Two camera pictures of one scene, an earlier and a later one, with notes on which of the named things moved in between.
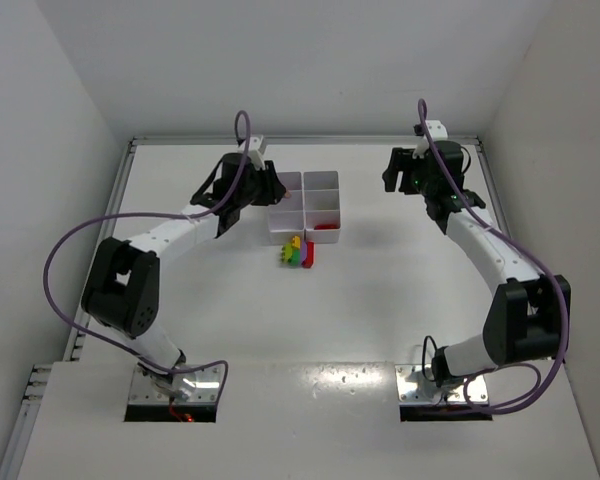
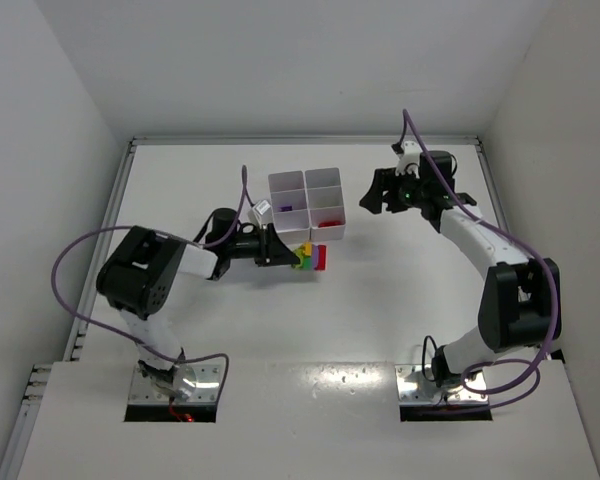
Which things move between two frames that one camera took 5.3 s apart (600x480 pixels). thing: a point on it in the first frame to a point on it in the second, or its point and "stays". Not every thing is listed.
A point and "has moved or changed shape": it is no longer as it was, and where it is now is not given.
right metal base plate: x=415 y=384 stays
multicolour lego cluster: x=299 y=252 has moved or changed shape
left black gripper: x=268 y=185 to x=268 y=245
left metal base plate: x=207 y=380 stays
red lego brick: x=327 y=226 has moved or changed shape
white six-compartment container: x=312 y=211 stays
